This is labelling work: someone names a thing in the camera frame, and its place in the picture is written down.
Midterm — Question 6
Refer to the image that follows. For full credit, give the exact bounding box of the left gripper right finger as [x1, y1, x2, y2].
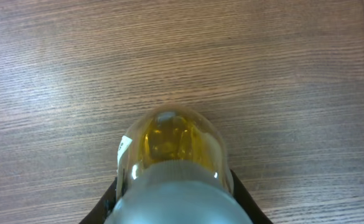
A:
[230, 170, 273, 224]

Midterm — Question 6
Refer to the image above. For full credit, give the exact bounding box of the yellow liquid Vim bottle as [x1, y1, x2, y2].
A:
[106, 105, 251, 224]

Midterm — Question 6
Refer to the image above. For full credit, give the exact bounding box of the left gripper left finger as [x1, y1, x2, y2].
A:
[79, 177, 118, 224]

